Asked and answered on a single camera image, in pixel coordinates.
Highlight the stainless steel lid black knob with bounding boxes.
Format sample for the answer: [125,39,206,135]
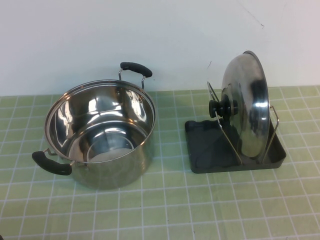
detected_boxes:
[208,50,270,159]

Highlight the dark tray wire lid rack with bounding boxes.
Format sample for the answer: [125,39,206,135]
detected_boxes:
[184,81,287,175]

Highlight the stainless steel pot black handles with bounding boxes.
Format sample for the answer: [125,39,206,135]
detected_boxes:
[31,61,158,191]

